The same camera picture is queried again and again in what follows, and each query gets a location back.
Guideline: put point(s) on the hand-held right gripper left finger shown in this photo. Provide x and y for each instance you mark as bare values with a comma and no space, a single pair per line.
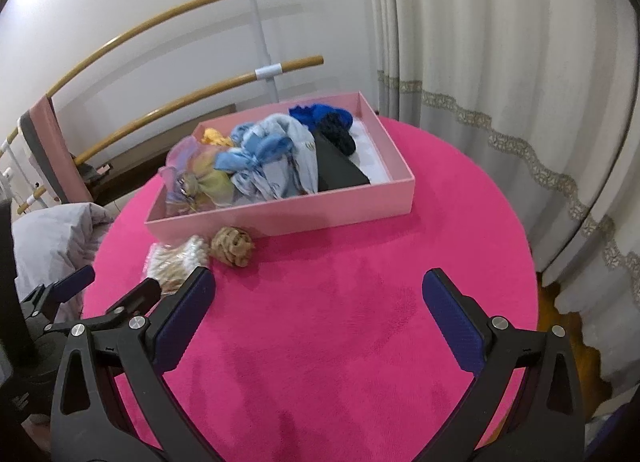
184,322

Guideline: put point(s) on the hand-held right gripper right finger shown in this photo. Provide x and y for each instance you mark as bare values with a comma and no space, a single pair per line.
452,322

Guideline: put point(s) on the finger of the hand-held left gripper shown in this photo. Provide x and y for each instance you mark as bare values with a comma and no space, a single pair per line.
72,284
140,297

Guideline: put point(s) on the cream striped scrunchie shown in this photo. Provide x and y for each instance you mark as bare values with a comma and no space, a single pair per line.
172,259

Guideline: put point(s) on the purple and yellow organza scrunchie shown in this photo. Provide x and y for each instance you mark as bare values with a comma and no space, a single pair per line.
197,181

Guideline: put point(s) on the pink cardboard box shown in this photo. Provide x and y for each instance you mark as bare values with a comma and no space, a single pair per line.
325,207

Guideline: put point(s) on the blue and white printed scrunchie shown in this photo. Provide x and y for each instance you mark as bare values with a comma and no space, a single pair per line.
280,161

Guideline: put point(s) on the black scrunchie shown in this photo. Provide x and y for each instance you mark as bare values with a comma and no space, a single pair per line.
337,134

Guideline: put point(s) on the royal blue scrunchie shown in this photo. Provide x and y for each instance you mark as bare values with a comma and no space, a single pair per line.
310,112

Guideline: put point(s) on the white duvet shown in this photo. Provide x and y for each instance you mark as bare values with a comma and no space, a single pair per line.
55,232

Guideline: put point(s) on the brown striped scrunchie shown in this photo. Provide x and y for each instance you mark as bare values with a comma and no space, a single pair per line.
232,244

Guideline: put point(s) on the round pink table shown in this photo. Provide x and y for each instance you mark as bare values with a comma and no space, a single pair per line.
325,312

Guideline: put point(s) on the pink and grey hanging mat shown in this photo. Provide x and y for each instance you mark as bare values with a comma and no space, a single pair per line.
55,151

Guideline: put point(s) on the flat black pouch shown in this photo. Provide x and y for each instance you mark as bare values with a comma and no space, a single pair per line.
340,169

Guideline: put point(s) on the cream curtain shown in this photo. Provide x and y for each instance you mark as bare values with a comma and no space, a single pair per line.
500,51

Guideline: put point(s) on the white barre support post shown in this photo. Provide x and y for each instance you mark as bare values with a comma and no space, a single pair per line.
260,36
10,171

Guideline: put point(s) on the short wooden barre rail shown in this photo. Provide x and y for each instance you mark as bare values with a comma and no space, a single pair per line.
200,91

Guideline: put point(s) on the long wooden barre rail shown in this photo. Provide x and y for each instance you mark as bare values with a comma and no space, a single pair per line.
150,24

